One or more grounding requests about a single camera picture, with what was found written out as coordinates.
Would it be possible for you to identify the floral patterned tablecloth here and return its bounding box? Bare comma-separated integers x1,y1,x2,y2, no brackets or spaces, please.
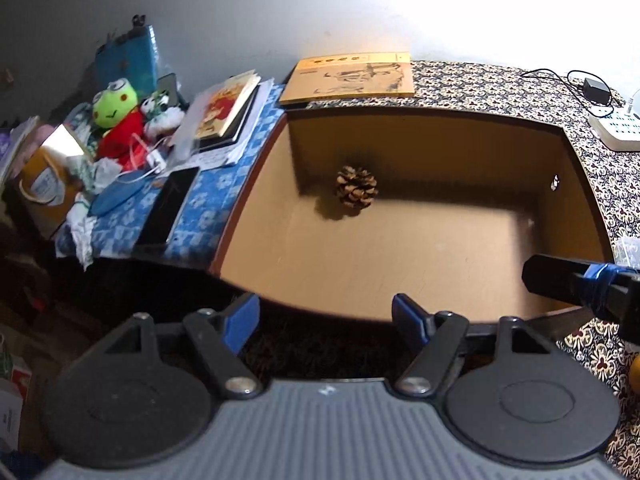
305,60,640,479

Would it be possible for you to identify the brown cardboard box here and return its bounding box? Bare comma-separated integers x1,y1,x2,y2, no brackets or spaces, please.
210,107,613,322

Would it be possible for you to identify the brown pine cone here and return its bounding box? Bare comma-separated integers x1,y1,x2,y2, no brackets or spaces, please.
334,166,378,210

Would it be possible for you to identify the black cable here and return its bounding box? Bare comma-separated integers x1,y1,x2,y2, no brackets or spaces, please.
519,67,626,120

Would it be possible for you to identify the yellow illustrated book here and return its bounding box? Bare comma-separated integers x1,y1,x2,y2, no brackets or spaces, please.
279,52,414,106

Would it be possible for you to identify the blue face mask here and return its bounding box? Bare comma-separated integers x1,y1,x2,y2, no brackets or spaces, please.
88,172,149,218

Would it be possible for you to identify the blue checkered cloth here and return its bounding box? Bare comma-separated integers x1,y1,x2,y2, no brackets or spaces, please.
91,84,283,269

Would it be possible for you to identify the green frog plush toy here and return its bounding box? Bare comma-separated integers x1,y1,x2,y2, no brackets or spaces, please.
92,78,144,171

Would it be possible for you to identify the white panda plush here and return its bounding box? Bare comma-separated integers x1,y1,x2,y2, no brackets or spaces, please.
140,90,184,140

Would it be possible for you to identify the orange paper cup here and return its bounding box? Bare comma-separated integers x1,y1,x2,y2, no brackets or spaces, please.
13,124,93,240

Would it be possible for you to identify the black smartphone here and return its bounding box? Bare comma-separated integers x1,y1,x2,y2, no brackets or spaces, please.
134,167,200,254

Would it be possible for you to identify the black power adapter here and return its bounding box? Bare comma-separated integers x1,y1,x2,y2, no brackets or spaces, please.
582,77,612,106

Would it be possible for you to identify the red yellow book stack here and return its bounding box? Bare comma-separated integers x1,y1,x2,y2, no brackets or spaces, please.
168,70,273,170

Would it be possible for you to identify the white power strip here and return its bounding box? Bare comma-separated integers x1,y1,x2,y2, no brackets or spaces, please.
588,110,640,152

